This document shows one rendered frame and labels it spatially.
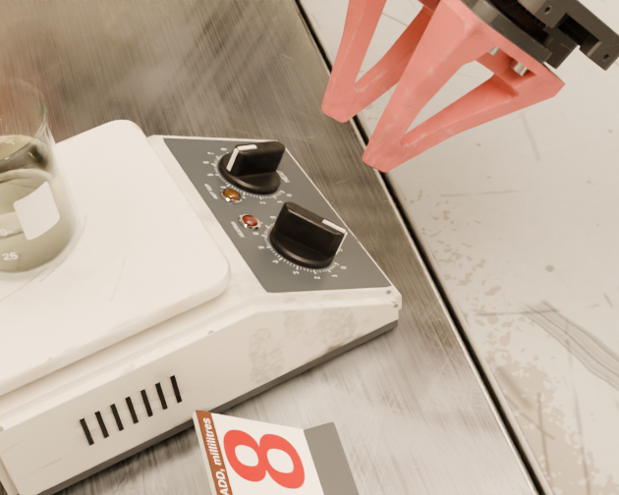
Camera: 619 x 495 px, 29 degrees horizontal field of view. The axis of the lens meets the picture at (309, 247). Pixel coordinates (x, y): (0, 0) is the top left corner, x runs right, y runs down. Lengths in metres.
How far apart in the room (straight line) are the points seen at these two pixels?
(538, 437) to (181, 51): 0.34
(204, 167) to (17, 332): 0.14
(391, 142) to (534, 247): 0.17
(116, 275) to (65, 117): 0.23
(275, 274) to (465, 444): 0.11
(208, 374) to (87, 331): 0.07
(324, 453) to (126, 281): 0.12
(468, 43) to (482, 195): 0.22
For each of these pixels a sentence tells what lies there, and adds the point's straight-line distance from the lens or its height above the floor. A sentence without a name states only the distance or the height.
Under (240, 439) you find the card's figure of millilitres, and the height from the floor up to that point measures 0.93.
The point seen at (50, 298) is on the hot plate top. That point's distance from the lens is 0.50.
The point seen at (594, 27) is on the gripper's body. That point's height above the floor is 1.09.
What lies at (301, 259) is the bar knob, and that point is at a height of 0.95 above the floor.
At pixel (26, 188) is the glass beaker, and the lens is 0.48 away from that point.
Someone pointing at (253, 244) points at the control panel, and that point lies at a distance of 0.54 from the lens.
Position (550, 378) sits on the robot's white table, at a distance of 0.56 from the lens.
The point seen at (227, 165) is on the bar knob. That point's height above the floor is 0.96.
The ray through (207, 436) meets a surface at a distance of 0.50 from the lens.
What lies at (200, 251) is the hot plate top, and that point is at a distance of 0.50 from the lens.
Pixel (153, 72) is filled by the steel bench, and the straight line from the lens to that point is 0.73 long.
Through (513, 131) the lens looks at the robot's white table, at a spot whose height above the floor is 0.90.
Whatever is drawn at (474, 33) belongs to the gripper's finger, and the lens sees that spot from 0.43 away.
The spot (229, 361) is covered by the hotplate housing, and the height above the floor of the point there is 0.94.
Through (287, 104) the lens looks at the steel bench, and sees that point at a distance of 0.70.
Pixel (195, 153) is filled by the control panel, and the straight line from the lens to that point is 0.59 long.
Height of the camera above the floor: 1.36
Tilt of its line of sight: 48 degrees down
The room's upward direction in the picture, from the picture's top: 7 degrees counter-clockwise
